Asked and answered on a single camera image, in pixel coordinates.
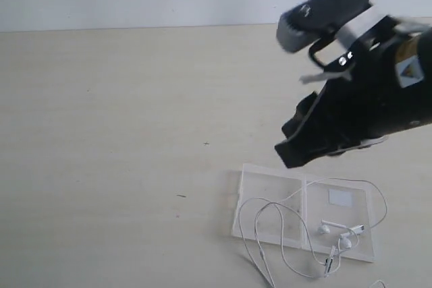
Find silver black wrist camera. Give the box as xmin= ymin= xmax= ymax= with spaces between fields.
xmin=276 ymin=0 xmax=371 ymax=53

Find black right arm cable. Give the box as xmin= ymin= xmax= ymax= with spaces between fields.
xmin=307 ymin=23 xmax=342 ymax=69

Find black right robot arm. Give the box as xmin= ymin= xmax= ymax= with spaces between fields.
xmin=275 ymin=16 xmax=431 ymax=169

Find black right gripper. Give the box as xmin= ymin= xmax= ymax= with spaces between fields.
xmin=275 ymin=17 xmax=425 ymax=169

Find clear plastic open case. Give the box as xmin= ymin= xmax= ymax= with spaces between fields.
xmin=232 ymin=164 xmax=376 ymax=262

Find white wired earphones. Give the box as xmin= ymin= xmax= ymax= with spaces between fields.
xmin=232 ymin=171 xmax=380 ymax=287

